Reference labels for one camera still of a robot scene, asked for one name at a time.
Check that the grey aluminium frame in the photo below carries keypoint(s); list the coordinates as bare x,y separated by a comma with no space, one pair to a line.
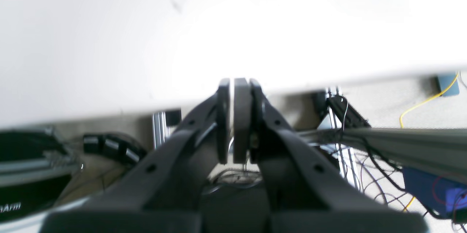
441,152

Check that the blue box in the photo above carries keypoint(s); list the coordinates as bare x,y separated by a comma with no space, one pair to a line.
440,195

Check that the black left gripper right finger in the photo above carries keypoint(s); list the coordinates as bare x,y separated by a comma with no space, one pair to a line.
305,192

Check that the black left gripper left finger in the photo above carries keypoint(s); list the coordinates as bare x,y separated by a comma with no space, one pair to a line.
161,194

